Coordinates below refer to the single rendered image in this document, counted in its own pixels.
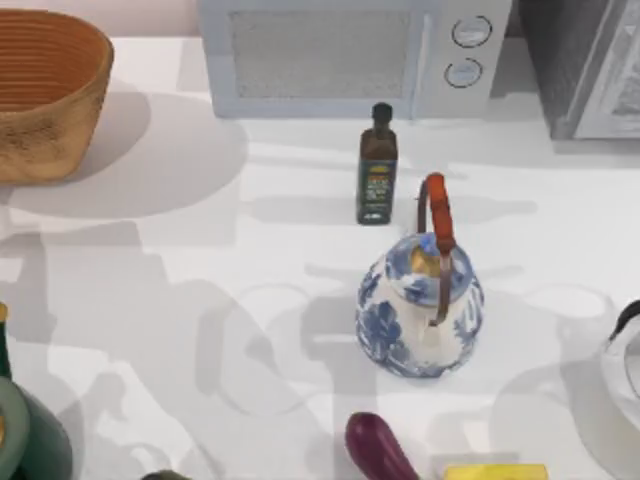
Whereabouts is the flat yellow square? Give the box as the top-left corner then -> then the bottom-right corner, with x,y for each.
442,463 -> 550,480

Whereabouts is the blue and white teapot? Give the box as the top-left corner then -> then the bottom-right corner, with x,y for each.
355,172 -> 485,380

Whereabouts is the microwave knob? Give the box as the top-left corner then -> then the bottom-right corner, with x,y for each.
443,56 -> 485,90
451,14 -> 494,50

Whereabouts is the green teapot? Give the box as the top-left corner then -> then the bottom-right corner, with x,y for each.
0,301 -> 75,480

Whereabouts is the purple eggplant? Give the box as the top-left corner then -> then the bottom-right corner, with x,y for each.
345,411 -> 420,480

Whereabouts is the white kettle with black handle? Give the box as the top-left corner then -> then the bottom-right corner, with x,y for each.
569,299 -> 640,480

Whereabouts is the pale microwave oven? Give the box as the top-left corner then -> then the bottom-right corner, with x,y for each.
196,0 -> 514,121

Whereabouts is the dark green bottle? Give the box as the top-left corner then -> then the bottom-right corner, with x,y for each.
355,102 -> 400,227

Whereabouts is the woven wooden basket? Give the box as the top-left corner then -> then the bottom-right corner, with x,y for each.
0,10 -> 116,183

